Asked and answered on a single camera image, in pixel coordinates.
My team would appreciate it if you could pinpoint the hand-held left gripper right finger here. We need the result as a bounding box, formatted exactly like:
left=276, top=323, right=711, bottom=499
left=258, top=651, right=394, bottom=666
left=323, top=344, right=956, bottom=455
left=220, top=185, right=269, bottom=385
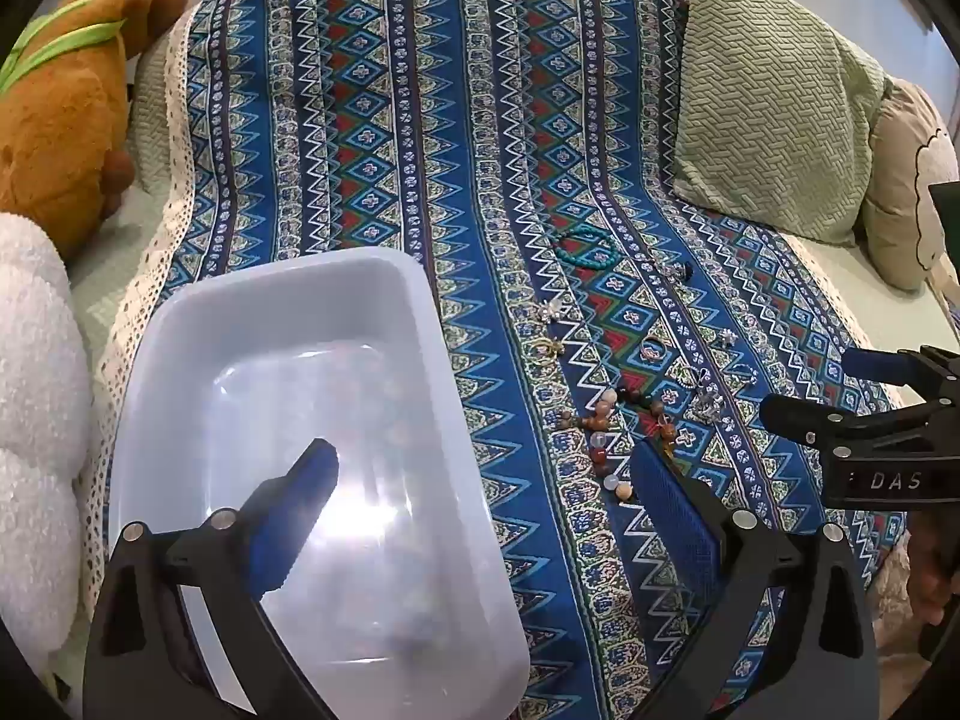
left=628, top=441, right=880, bottom=720

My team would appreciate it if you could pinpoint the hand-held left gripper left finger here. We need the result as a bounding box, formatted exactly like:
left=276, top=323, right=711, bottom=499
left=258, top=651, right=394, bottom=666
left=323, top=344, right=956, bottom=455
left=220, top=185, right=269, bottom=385
left=81, top=439, right=340, bottom=720

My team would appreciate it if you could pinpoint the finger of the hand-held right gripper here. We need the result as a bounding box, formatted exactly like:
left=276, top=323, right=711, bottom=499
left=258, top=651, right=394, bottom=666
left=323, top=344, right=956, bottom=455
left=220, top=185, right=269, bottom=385
left=844, top=346, right=955, bottom=392
left=760, top=394, right=860, bottom=460

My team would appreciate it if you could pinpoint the white plastic bin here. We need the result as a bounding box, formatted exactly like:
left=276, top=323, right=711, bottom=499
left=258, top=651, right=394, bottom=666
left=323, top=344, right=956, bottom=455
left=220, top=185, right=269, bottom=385
left=107, top=246, right=532, bottom=720

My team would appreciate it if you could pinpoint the multicolour bead bracelet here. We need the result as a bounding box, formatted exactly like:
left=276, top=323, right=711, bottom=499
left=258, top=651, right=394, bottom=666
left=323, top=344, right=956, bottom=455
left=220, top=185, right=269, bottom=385
left=553, top=382, right=700, bottom=502

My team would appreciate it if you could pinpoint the person's right hand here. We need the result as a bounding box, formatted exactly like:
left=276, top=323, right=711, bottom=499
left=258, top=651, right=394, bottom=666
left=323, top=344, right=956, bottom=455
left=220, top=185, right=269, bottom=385
left=906, top=514, right=960, bottom=625

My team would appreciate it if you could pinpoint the beige pillow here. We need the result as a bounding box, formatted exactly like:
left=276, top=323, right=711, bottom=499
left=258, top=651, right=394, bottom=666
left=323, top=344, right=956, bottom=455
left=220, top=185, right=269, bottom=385
left=861, top=79, right=955, bottom=292

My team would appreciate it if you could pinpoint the white fluffy plush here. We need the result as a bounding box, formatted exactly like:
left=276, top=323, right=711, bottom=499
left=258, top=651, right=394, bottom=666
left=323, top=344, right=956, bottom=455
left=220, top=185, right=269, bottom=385
left=0, top=211, right=95, bottom=653

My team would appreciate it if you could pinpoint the green textured pillow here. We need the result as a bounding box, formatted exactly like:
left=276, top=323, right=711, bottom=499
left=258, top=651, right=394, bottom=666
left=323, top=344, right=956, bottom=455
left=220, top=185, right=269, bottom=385
left=669, top=0, right=890, bottom=245

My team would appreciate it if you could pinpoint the blue patterned blanket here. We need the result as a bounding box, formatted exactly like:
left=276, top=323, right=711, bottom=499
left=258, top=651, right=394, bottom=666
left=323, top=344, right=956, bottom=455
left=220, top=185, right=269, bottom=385
left=81, top=0, right=910, bottom=720

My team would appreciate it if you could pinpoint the brown plush toy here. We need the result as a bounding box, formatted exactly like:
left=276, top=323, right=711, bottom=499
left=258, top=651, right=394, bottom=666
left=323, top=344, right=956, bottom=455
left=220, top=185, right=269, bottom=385
left=0, top=0, right=190, bottom=260

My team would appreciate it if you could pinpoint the turquoise bead bracelet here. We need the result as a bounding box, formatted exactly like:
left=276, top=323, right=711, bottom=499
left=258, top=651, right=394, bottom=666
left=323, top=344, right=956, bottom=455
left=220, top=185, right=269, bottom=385
left=557, top=228, right=625, bottom=272

